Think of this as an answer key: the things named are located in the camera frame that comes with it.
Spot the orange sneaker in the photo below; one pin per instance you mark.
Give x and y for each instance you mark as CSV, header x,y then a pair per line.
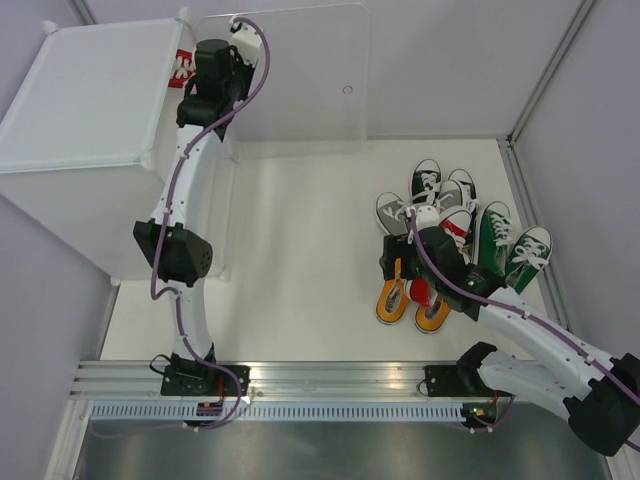
x,y
393,299
430,318

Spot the aluminium corner frame left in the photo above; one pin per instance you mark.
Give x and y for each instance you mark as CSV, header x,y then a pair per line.
x,y
83,12

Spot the black sneaker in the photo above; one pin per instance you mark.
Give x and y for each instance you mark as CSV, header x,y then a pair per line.
x,y
463,177
425,182

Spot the grey sneaker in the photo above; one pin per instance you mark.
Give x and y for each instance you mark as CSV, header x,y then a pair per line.
x,y
390,211
451,197

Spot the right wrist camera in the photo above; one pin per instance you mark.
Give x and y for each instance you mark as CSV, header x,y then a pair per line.
x,y
421,217

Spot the green sneaker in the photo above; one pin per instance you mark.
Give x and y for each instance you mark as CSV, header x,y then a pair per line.
x,y
528,257
493,237

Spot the aluminium mounting rail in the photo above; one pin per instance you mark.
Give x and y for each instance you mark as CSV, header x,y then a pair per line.
x,y
277,381

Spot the orange sneaker left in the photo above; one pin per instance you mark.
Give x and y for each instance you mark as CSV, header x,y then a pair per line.
x,y
393,299

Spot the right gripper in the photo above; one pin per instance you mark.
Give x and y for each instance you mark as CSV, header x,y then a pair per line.
x,y
396,246

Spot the green sneaker right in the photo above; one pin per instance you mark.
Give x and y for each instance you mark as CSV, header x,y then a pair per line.
x,y
528,257

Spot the red sneaker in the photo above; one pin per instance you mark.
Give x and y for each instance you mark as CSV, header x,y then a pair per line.
x,y
183,69
450,235

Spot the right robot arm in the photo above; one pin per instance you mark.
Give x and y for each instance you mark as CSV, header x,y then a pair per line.
x,y
596,393

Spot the grey sneaker left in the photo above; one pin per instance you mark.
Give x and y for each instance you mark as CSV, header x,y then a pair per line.
x,y
390,211

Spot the white slotted cable duct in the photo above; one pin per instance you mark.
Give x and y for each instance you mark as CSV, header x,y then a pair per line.
x,y
279,411

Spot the orange sneaker right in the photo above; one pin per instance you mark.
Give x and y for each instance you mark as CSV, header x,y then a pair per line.
x,y
430,318

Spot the grey sneaker right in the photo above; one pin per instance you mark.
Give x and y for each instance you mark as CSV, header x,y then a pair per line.
x,y
451,197

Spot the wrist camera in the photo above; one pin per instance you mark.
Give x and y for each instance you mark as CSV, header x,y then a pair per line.
x,y
246,40
421,217

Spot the black sneaker back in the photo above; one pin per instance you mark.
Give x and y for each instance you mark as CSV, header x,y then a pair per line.
x,y
463,177

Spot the transparent cabinet door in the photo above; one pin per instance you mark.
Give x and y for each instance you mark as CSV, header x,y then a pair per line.
x,y
314,101

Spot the green sneaker left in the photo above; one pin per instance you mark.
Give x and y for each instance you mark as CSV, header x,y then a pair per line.
x,y
493,237

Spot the aluminium corner frame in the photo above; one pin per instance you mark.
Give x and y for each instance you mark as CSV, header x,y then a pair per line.
x,y
545,156
83,12

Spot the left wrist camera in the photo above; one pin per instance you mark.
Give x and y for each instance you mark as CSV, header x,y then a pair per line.
x,y
246,40

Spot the aluminium corner frame right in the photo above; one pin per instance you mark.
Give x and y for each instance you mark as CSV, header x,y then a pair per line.
x,y
545,156

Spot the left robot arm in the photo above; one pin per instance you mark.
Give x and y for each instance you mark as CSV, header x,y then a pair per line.
x,y
180,256

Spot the black sneaker front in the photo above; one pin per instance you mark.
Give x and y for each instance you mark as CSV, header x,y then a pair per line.
x,y
425,182

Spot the white plastic shoe cabinet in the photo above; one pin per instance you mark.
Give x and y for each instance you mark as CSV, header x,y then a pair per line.
x,y
88,142

